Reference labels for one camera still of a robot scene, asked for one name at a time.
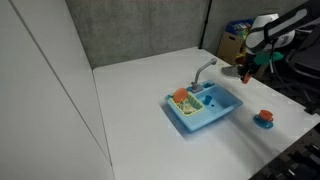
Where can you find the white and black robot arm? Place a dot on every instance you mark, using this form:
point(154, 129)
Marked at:
point(283, 25)

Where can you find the blue toy sink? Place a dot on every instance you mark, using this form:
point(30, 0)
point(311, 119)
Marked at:
point(200, 121)

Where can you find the black stand pole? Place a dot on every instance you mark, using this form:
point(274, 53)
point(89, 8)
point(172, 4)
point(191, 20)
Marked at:
point(205, 23)

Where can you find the small orange cup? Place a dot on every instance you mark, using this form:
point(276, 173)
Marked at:
point(246, 79)

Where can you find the grey toy faucet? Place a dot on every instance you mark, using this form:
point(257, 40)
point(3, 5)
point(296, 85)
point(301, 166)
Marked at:
point(199, 73)

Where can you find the brown cardboard box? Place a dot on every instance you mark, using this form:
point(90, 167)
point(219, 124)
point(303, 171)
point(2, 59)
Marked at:
point(226, 46)

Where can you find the small blue cup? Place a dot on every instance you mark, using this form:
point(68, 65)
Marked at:
point(208, 99)

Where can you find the yellow toy dish rack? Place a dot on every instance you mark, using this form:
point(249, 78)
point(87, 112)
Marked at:
point(196, 106)

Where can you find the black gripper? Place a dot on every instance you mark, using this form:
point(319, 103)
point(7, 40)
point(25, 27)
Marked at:
point(251, 62)

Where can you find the black chair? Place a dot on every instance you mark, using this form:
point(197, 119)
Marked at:
point(305, 63)

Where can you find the beige toy dish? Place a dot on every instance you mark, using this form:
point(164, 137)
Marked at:
point(187, 107)

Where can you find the green wrist camera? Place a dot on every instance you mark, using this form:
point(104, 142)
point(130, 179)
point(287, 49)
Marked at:
point(270, 58)

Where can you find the black equipment frame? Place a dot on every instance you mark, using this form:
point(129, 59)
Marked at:
point(293, 160)

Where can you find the blue saucer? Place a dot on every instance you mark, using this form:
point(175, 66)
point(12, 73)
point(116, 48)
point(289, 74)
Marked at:
point(263, 124)

